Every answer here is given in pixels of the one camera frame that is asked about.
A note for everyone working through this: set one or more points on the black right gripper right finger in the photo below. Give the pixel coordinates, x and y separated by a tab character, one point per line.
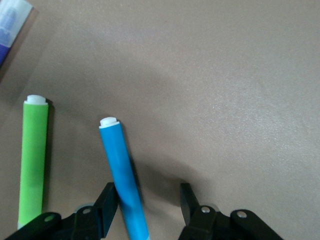
207	222

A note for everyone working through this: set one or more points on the blue marker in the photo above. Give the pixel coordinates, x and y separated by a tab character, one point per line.
120	162

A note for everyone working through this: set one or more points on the green marker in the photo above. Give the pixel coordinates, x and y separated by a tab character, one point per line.
33	155

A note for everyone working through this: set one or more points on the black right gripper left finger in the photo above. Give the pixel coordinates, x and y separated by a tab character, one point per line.
87	222

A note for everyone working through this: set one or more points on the purple marker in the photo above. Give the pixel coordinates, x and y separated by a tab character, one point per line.
10	27

